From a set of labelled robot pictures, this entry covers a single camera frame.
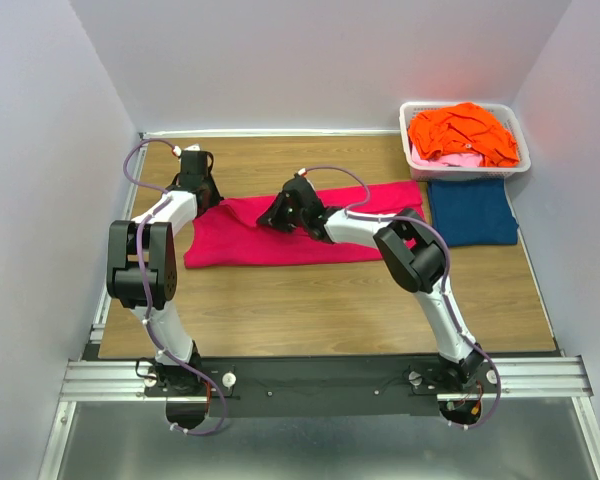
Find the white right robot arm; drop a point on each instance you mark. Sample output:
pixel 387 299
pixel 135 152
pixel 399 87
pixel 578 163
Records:
pixel 417 259

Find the aluminium front frame rail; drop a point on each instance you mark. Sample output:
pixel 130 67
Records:
pixel 119 381

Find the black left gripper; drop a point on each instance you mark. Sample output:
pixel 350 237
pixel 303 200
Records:
pixel 216 197

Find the folded blue t shirt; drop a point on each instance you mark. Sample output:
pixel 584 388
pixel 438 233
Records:
pixel 472 213

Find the orange t shirt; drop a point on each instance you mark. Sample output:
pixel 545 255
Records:
pixel 463 128

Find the white plastic laundry basket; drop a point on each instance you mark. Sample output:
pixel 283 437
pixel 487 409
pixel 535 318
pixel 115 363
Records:
pixel 504 115

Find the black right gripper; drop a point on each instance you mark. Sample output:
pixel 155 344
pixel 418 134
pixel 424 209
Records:
pixel 272 218

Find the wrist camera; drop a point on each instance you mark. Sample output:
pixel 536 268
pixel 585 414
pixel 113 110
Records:
pixel 193 160
pixel 300 190

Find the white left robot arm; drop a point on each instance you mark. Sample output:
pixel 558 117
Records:
pixel 142 275

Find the light pink t shirt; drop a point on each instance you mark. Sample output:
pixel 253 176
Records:
pixel 460 160

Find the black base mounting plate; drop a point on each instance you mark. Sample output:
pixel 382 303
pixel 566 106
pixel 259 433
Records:
pixel 320 386

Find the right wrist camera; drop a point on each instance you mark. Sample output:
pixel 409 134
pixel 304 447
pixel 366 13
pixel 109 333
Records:
pixel 300 190

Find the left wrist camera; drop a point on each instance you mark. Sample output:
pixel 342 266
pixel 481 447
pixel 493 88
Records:
pixel 193 160

